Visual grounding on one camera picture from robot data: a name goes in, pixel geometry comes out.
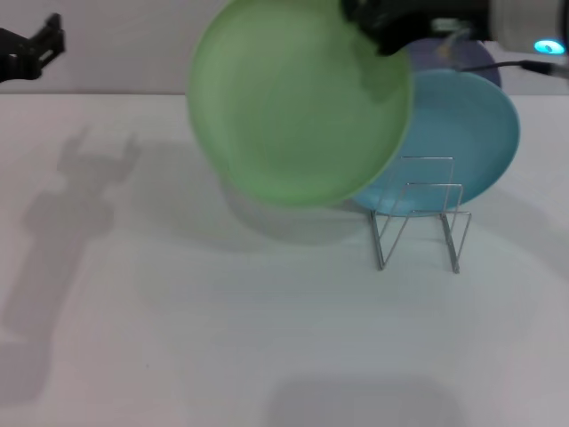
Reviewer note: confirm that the purple round plate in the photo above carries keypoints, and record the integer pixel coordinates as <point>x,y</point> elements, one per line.
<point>471,55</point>

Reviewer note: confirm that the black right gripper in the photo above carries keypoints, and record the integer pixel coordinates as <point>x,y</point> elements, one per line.
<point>435,20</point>

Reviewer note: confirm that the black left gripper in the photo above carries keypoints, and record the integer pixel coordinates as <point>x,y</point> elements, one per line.
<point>13,58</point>

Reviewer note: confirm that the green round plate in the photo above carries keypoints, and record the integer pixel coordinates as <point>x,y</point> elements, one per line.
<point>293,107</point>

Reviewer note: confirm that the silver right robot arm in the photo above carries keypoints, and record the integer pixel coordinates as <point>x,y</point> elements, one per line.
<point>529,22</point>

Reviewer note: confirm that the light blue round plate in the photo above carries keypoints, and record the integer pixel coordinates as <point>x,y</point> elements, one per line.
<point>467,133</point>

